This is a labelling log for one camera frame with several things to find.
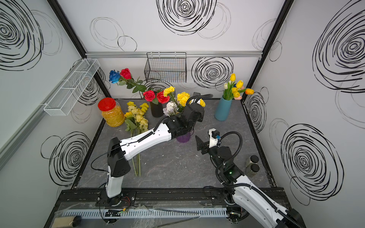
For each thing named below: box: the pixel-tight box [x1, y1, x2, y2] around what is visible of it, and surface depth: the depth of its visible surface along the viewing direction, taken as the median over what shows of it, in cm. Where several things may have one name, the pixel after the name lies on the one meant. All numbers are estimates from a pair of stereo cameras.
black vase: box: [149, 101, 164, 118], surface depth 109 cm
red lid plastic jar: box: [97, 97, 125, 128], surface depth 98 cm
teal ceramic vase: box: [214, 95, 233, 122], surface depth 98 cm
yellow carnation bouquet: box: [162, 85, 206, 117], surface depth 75 cm
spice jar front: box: [250, 163, 260, 173], surface depth 77 cm
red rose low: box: [143, 89, 156, 102], surface depth 71 cm
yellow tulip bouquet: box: [222, 73, 255, 101], surface depth 82 cm
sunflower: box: [124, 111, 137, 133], surface depth 102 cm
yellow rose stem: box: [127, 104, 149, 135], surface depth 101 cm
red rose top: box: [118, 67, 147, 94], surface depth 78 cm
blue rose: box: [108, 69, 121, 84], surface depth 74 cm
